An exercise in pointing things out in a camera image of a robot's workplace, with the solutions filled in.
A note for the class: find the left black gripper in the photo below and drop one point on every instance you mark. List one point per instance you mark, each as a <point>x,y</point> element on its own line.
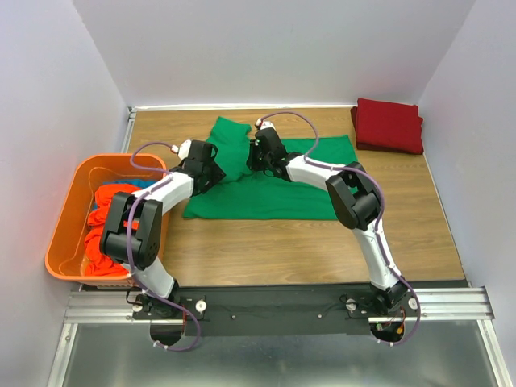
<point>218,174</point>

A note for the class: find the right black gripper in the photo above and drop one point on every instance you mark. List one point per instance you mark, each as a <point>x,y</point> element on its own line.
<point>250,161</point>

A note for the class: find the green t shirt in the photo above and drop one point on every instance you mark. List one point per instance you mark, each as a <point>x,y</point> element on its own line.
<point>244,194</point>

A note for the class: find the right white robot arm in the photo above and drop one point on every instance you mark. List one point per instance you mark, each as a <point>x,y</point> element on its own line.
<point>357,201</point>

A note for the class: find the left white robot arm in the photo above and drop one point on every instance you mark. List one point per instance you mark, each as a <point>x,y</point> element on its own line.
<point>132,233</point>

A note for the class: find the blue t shirt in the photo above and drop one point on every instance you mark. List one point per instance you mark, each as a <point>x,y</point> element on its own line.
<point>137,183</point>

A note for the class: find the folded dark red t shirt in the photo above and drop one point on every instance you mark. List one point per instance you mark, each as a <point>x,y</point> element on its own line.
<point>354,121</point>

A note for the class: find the orange t shirt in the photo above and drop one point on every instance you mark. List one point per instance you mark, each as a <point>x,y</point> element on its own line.
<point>99,264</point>

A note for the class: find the orange plastic basket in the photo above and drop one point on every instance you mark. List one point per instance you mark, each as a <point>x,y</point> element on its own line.
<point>65,258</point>

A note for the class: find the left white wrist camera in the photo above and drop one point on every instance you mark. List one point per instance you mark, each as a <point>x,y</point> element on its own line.
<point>182,150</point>

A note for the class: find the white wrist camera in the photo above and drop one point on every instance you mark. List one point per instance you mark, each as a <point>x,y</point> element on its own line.
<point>182,150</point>
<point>262,124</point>

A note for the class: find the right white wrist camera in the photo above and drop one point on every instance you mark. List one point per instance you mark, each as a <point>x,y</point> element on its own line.
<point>262,124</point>

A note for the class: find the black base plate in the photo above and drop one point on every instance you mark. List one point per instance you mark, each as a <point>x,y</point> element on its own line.
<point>274,310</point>

